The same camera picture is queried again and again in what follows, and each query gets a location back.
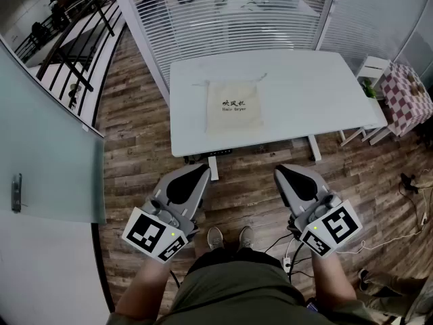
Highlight long white cable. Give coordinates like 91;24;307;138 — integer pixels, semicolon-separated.
336;194;430;254

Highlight person's olive shirt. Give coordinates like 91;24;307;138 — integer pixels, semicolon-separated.
108;259;383;325

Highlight person's left forearm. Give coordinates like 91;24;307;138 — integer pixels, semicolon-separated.
114;258;174;318

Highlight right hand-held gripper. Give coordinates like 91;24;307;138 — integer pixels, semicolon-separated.
274;163;363;259

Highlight person's left grey shoe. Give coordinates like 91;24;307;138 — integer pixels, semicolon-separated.
206;227;225;252

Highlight small white stand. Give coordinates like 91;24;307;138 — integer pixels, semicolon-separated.
340;56;393;147

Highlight narrow white window blinds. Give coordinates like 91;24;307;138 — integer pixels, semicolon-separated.
317;0;433;77

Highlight black metal railing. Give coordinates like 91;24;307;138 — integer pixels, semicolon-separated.
15;0;124;114

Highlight small green plant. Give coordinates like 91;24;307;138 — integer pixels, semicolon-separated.
361;79;378;100

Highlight person's right forearm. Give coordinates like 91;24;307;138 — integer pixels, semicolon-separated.
310;250;358;305

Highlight red checkered tablecloth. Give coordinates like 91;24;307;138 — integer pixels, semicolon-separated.
381;61;433;137

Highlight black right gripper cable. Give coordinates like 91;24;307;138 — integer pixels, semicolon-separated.
263;234;305;274

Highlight person's grey shoe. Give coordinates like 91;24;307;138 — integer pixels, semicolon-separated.
238;225;255;250
206;227;225;252

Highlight wide white window blinds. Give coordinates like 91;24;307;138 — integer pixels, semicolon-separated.
127;0;339;91

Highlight beige hair dryer drawstring bag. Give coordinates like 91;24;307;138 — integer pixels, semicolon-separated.
191;72;268;134

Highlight frosted glass door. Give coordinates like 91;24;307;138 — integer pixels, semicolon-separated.
0;42;108;225

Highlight black floor cable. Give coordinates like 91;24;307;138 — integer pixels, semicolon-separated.
398;173;424;223

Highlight person's right grey shoe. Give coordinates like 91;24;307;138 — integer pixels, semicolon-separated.
238;225;255;250

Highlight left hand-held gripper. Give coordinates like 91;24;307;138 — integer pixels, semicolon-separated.
121;163;211;263

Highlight metal door handle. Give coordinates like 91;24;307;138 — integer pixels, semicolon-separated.
12;173;23;213

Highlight person's black shorts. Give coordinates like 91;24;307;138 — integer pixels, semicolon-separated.
187;247;292;278

